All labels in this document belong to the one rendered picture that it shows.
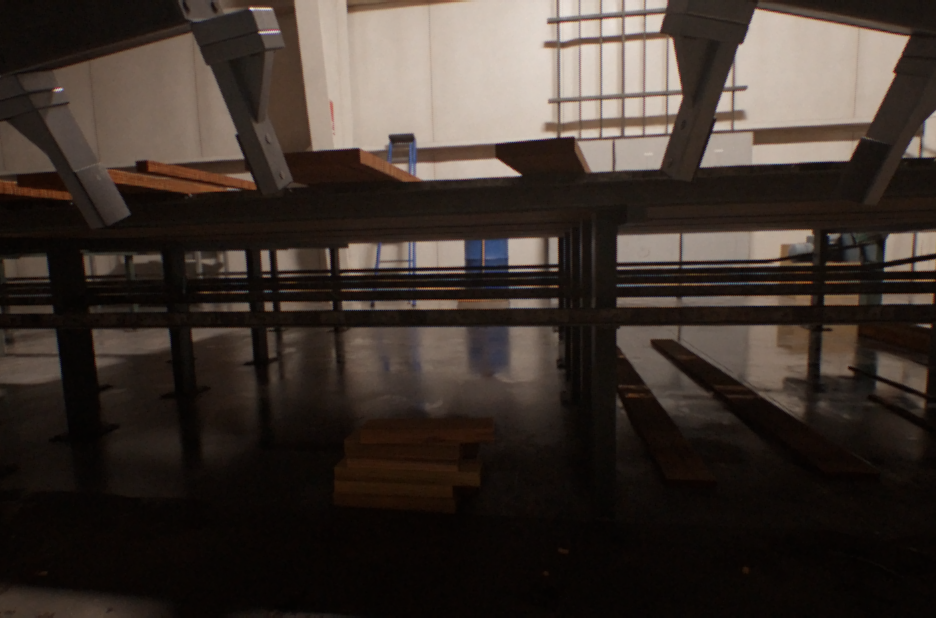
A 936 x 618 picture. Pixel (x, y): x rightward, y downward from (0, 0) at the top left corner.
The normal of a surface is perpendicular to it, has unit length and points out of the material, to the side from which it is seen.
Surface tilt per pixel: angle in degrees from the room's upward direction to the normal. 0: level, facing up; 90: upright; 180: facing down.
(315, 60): 99
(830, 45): 89
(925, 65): 83
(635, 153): 90
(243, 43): 113
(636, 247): 90
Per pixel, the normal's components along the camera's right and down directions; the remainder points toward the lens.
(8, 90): -0.08, 0.50
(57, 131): 0.98, -0.14
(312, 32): -0.14, 0.27
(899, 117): -0.99, -0.09
